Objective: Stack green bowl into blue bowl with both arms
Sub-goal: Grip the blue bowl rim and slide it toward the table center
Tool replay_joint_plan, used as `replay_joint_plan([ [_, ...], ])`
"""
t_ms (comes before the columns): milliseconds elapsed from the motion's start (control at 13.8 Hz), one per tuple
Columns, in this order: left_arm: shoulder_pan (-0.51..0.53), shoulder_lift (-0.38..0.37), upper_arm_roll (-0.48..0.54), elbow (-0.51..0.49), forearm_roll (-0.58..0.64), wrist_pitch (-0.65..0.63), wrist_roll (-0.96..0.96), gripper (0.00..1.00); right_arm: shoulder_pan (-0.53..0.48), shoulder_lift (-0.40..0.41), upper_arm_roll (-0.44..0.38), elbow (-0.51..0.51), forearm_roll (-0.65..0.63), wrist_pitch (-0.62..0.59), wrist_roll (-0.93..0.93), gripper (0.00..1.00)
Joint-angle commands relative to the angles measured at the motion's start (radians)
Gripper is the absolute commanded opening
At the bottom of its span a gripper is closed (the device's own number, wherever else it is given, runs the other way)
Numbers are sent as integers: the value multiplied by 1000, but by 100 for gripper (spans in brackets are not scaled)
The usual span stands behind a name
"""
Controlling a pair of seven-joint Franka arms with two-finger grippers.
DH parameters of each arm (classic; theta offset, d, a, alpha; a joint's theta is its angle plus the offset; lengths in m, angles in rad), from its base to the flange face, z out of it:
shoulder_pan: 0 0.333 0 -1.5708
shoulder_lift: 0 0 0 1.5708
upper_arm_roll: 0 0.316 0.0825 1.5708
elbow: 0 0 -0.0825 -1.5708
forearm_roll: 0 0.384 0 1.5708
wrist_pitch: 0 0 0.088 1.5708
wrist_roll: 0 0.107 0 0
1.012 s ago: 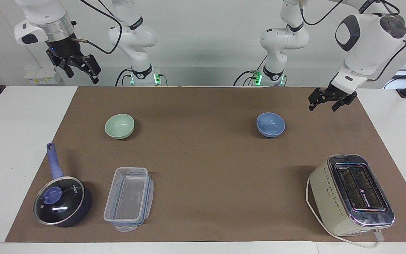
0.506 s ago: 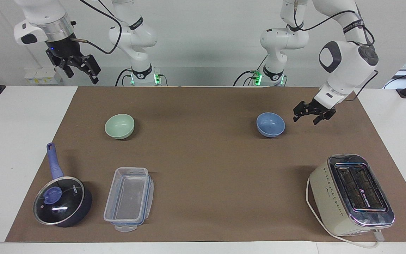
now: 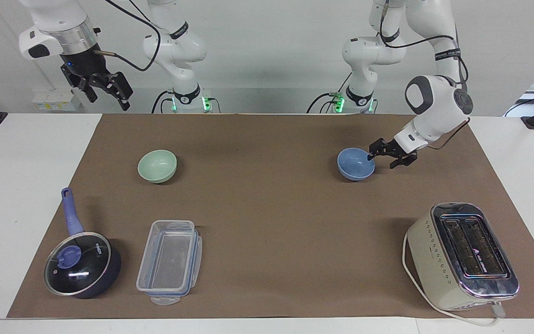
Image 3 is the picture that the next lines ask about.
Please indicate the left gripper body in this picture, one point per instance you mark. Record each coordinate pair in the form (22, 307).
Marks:
(403, 151)

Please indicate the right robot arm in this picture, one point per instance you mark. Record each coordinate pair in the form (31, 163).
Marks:
(174, 46)

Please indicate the dark blue saucepan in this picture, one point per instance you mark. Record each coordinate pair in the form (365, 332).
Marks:
(73, 218)

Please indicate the blue bowl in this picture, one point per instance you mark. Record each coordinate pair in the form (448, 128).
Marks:
(352, 164)

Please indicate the white box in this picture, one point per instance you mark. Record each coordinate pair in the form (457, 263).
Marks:
(56, 101)

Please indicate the clear plastic container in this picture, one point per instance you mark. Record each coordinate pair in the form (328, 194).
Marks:
(169, 262)

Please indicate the glass lid with blue knob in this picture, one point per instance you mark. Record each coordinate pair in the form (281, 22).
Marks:
(78, 264)

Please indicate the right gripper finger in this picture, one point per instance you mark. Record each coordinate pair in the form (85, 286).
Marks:
(81, 83)
(117, 86)

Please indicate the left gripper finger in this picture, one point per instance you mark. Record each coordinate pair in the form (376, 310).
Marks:
(400, 162)
(382, 146)

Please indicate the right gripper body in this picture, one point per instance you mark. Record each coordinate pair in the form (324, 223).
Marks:
(84, 61)

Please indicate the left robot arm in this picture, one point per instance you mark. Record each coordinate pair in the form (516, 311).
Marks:
(434, 104)

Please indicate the green bowl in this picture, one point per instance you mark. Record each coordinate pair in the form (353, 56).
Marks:
(157, 166)

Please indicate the cream and chrome toaster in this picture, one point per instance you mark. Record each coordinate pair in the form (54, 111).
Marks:
(443, 269)

